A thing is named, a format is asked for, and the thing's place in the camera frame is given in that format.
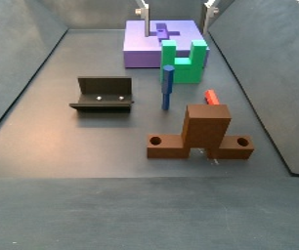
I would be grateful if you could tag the purple board with cross slot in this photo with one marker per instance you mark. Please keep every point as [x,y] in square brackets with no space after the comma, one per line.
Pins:
[142,49]

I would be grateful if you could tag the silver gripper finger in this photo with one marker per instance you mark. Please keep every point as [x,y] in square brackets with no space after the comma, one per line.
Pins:
[210,11]
[142,12]

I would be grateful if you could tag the blue hexagonal peg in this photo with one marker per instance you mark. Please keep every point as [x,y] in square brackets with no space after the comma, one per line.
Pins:
[166,84]

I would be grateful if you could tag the green U-shaped block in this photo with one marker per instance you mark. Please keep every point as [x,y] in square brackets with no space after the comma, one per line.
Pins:
[189,67]

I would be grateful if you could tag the brown T-shaped block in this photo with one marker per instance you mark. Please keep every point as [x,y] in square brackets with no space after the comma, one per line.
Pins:
[205,124]

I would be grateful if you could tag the small red block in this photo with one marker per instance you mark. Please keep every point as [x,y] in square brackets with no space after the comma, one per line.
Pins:
[210,97]

